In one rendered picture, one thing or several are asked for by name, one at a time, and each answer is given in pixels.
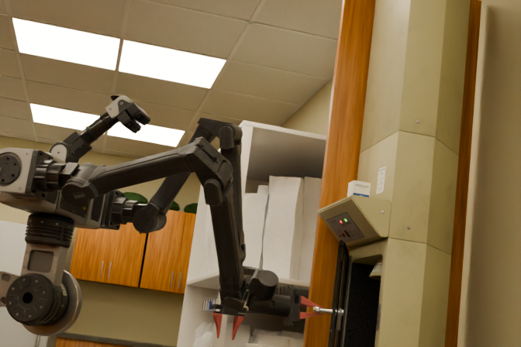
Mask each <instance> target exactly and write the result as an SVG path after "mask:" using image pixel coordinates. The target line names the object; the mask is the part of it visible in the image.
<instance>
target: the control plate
mask: <svg viewBox="0 0 521 347"><path fill-rule="evenodd" d="M344 219H346V220H347V222H346V221H345V220H344ZM340 221H342V223H341V222H340ZM327 222H328V223H329V224H330V226H331V227H332V229H333V231H334V232H335V233H336V234H337V235H338V237H339V238H340V240H343V242H349V241H353V240H355V239H360V238H363V237H365V236H364V235H363V233H362V232H361V231H360V229H359V228H358V227H357V225H356V224H355V223H354V221H353V220H352V218H351V217H350V216H349V215H348V214H347V212H344V213H343V214H340V215H337V216H335V217H332V218H329V219H327ZM354 229H356V232H351V230H353V231H354ZM344 230H346V231H347V233H348V232H349V231H350V232H351V233H350V234H349V233H348V234H349V235H350V237H348V236H347V234H346V233H345V232H344ZM342 233H343V234H344V235H345V237H343V236H342ZM340 235H341V236H342V237H340Z"/></svg>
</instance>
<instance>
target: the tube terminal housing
mask: <svg viewBox="0 0 521 347"><path fill-rule="evenodd" d="M458 157H459V156H458V155H457V154H456V153H454V152H453V151H452V150H451V149H449V148H448V147H446V146H445V145H444V144H442V142H440V141H439V140H438V139H436V138H435V137H431V136H423V135H419V134H415V133H410V132H403V131H397V132H395V133H394V134H392V135H390V136H389V137H387V138H385V139H383V140H382V141H380V142H379V143H376V144H375V145H373V146H372V147H370V148H368V149H366V150H365V151H363V152H362V153H360V157H359V165H358V172H357V180H358V181H363V182H368V183H371V189H370V198H376V199H381V200H386V201H390V202H391V203H392V204H391V213H390V222H389V230H388V237H387V238H384V239H379V240H376V241H373V242H368V243H365V244H361V245H358V246H353V247H350V253H349V256H350V255H351V263H350V271H351V265H352V263H362V264H367V265H372V266H375V265H376V263H377V261H378V260H379V259H380V258H382V268H381V284H380V293H379V302H378V303H379V304H381V319H380V328H379V331H376V335H375V343H374V347H444V346H445V336H446V325H447V305H448V294H449V283H450V264H451V252H452V241H453V230H454V210H455V199H456V189H457V168H458ZM384 165H386V171H385V186H384V192H383V193H381V194H378V195H376V189H377V181H378V168H380V167H383V166H384ZM349 286H350V277H349V285H348V293H347V301H348V294H349ZM346 316H347V307H346V315H345V323H344V330H343V339H344V331H345V324H346ZM342 347H343V345H342Z"/></svg>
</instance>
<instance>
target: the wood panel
mask: <svg viewBox="0 0 521 347"><path fill-rule="evenodd" d="M374 8H375V0H342V6H341V13H340V27H339V33H338V40H337V48H336V60H335V67H334V75H333V88H332V94H331V102H330V115H329V122H328V129H327V136H326V149H325V156H324V163H323V176H322V183H321V191H320V197H319V209H321V208H324V207H326V206H328V205H330V204H332V203H335V202H337V201H339V200H341V199H344V198H346V197H347V191H348V183H350V182H351V181H353V180H357V172H358V165H359V157H360V149H361V135H362V127H363V120H364V105H365V98H366V90H367V76H368V68H369V60H370V52H371V37H372V30H373V22H374ZM480 19H481V1H480V0H470V12H469V22H468V42H467V53H466V64H465V74H464V94H463V105H462V116H461V136H460V147H459V155H458V156H459V157H458V168H457V189H456V199H455V210H454V230H453V241H452V252H451V264H450V283H449V294H448V305H447V325H446V336H445V346H444V347H457V337H458V326H459V315H460V303H461V282H462V271H463V260H464V239H465V227H466V216H467V205H468V184H469V173H470V162H471V140H472V129H473V118H474V97H475V85H476V73H477V62H478V41H479V30H480ZM338 248H339V242H338V240H337V239H336V237H335V236H334V234H333V233H332V232H331V231H330V229H329V228H328V227H327V225H326V224H325V222H324V221H323V220H322V219H321V217H320V216H319V214H318V218H317V225H316V237H315V245H314V252H313V259H312V272H311V279H310V286H309V299H308V300H310V301H311V302H312V303H314V304H318V305H319V306H322V307H324V308H328V309H332V306H333V292H334V284H335V277H336V263H337V256H338ZM322 314H323V316H312V317H309V318H306V320H305V333H304V340H303V347H328V342H329V335H330V321H331V314H329V313H322Z"/></svg>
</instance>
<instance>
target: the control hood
mask: <svg viewBox="0 0 521 347"><path fill-rule="evenodd" d="M391 204H392V203H391V202H390V201H386V200H381V199H376V198H368V197H363V196H358V195H353V194H352V195H350V196H348V197H346V198H344V199H341V200H339V201H337V202H335V203H332V204H330V205H328V206H326V207H324V208H321V209H319V210H318V211H317V212H318V214H319V216H320V217H321V219H322V220H323V221H324V222H325V224H326V225H327V227H328V228H329V229H330V231H331V232H332V233H333V234H334V236H335V237H336V239H337V240H338V242H339V241H340V238H339V237H338V235H337V234H336V233H335V232H334V231H333V229H332V227H331V226H330V224H329V223H328V222H327V219H329V218H332V217H335V216H337V215H340V214H343V213H344V212H347V214H348V215H349V216H350V217H351V218H352V220H353V221H354V223H355V224H356V225H357V227H358V228H359V229H360V231H361V232H362V233H363V235H364V236H365V237H363V238H360V239H355V240H353V241H349V242H345V243H346V247H348V248H350V247H353V246H358V245H361V244H365V243H368V242H373V241H376V240H379V239H384V238H387V237H388V230H389V222H390V213H391Z"/></svg>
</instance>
